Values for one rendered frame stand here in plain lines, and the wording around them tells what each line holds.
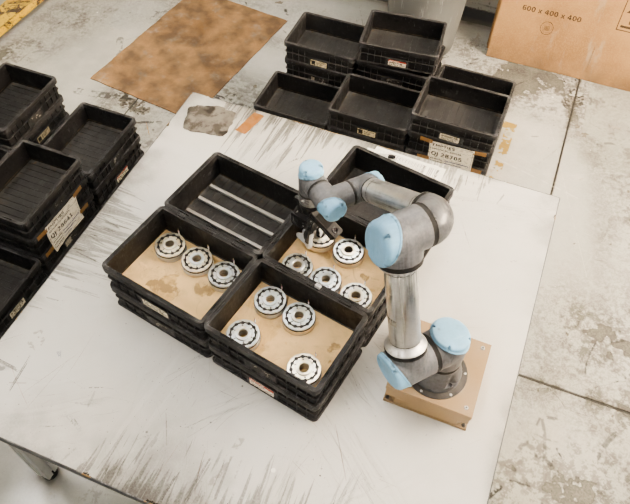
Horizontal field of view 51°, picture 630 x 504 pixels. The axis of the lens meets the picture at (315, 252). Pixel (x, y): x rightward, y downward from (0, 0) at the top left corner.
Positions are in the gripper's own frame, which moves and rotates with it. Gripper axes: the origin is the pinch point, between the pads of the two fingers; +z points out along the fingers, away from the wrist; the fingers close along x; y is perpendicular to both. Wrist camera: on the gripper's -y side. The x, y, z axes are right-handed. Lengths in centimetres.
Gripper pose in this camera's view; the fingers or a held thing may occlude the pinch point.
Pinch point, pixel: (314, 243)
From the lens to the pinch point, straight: 222.2
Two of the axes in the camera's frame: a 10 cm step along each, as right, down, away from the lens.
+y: -7.9, -5.0, 3.6
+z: -0.1, 6.0, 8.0
